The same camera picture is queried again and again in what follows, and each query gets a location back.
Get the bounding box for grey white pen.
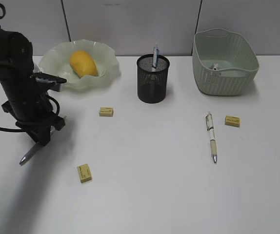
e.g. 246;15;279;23
19;116;67;166

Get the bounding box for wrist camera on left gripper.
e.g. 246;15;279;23
33;72;67;92

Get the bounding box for blue grey pen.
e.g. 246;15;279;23
151;43;160;72

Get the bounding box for yellow mango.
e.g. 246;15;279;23
69;50;98;78

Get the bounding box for yellow eraser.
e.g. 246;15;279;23
77;164;92;183
99;107;114;117
225;116;240;127

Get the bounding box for green plastic woven basket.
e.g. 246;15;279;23
192;28;259;96

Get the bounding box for cream white pen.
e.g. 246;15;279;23
205;112;218;164

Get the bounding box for pale green wavy plate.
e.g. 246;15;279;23
39;39;120;93

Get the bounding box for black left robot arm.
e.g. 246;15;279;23
0;28;66;146

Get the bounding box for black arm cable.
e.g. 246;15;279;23
0;0;60;133

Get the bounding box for white waste paper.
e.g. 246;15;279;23
210;63;219;71

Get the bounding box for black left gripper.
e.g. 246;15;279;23
0;62;64;146

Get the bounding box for black mesh pen holder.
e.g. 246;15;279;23
137;54;170;104

